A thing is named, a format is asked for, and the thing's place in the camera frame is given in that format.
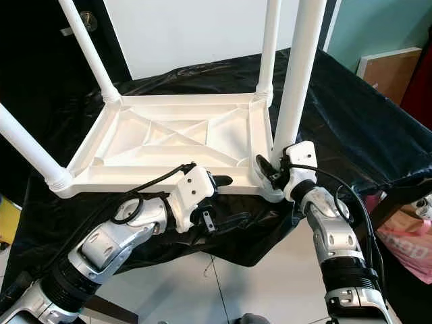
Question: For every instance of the white panel with cardboard face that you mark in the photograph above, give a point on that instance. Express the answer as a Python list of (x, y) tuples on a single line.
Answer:
[(391, 74)]

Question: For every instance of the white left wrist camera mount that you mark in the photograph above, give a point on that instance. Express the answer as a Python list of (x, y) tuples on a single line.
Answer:
[(192, 192)]

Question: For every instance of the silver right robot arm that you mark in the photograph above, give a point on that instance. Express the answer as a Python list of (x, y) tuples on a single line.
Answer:
[(331, 236)]

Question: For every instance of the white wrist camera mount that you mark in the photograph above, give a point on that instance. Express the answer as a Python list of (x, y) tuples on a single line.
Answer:
[(300, 155), (192, 192)]

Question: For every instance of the pink plastic bag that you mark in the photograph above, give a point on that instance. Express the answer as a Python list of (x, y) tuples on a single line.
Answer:
[(405, 250)]

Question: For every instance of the yellow and blue package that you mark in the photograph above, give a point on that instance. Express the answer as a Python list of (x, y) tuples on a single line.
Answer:
[(8, 223)]

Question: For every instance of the dark red curtain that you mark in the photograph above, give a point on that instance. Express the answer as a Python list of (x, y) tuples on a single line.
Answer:
[(422, 94)]

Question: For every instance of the white plastic table leg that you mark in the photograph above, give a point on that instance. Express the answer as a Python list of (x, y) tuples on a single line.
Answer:
[(270, 40), (300, 74), (91, 47), (30, 148)]

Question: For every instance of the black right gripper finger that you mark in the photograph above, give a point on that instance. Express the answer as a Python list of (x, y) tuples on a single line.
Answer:
[(264, 169)]

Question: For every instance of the black plastic table cover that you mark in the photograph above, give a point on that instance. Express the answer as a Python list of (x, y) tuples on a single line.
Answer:
[(358, 121)]

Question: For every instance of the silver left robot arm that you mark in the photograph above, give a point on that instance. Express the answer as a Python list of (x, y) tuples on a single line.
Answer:
[(115, 250)]

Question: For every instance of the black door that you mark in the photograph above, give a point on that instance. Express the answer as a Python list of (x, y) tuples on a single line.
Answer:
[(34, 47)]

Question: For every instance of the brown wooden table leg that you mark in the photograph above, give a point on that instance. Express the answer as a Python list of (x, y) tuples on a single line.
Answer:
[(108, 309), (398, 202)]

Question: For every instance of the grey right robot foot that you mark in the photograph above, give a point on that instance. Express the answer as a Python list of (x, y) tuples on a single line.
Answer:
[(251, 319)]

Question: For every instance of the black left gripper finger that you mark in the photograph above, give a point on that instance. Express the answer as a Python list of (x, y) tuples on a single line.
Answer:
[(233, 221), (223, 181)]

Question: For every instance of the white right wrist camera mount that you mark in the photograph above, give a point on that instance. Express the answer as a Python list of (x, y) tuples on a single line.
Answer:
[(300, 155)]

